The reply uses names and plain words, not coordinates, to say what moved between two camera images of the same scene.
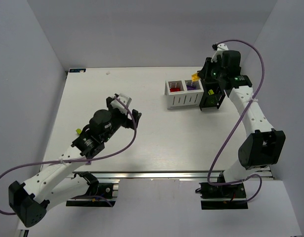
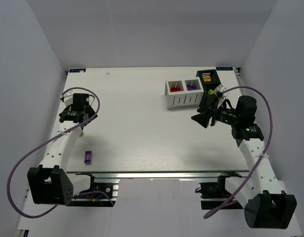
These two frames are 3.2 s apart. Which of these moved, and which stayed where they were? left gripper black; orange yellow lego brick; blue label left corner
Moved: orange yellow lego brick; left gripper black
Stayed: blue label left corner
